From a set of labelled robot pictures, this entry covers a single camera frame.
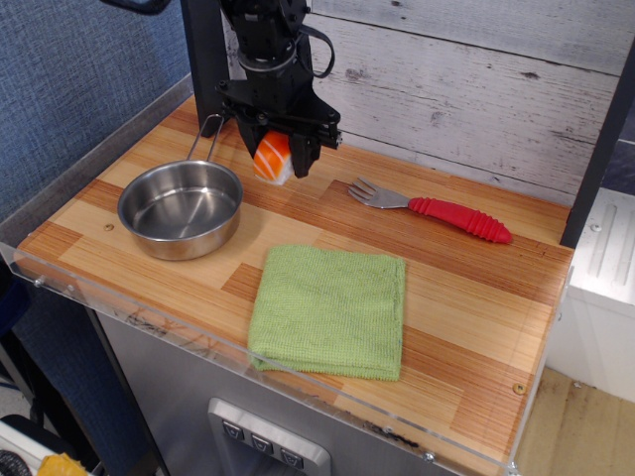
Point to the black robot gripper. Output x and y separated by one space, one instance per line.
283 100

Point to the orange white salmon sushi piece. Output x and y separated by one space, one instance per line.
272 162

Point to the folded green cloth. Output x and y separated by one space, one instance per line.
329 312

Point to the fork with red handle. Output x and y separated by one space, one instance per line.
469 220

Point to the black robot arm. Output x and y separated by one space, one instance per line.
281 57

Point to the black right frame post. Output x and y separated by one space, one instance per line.
607 139

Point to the black left frame post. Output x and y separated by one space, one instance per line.
207 54

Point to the silver button control panel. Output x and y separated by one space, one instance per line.
232 425

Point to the clear acrylic edge guard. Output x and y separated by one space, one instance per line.
455 409

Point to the white grooved side unit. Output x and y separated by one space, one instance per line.
593 338

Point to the small stainless steel pan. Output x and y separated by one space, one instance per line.
182 210

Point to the black frame post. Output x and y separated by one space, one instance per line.
607 139
207 54

